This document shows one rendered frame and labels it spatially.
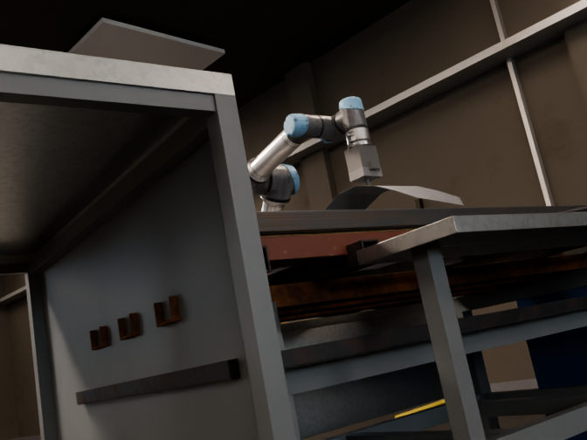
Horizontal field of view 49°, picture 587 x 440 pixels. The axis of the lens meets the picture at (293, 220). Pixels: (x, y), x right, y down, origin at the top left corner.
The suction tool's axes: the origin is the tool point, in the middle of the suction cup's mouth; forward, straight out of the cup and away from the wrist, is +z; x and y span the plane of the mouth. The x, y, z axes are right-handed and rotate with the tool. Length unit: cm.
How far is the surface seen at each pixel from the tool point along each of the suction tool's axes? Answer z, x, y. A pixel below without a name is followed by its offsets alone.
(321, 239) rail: 22, -34, -56
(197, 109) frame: 3, -49, -91
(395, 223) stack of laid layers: 19, -35, -33
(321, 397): 60, 41, 1
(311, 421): 67, 42, -5
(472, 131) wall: -104, 144, 298
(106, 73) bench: -1, -49, -106
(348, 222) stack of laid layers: 18, -34, -47
